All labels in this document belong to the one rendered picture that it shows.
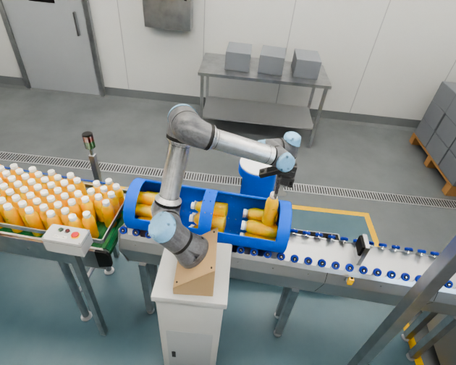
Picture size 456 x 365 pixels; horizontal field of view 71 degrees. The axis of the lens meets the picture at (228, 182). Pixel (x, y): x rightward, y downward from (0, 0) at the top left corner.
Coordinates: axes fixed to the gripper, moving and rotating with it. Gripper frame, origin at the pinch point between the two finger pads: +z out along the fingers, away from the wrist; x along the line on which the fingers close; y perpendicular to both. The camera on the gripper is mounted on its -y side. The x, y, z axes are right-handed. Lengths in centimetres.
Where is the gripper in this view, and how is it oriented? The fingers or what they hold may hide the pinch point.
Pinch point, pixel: (274, 193)
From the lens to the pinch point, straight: 162.1
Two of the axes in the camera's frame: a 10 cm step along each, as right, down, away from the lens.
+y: 9.9, 1.5, -0.5
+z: -0.8, 7.5, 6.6
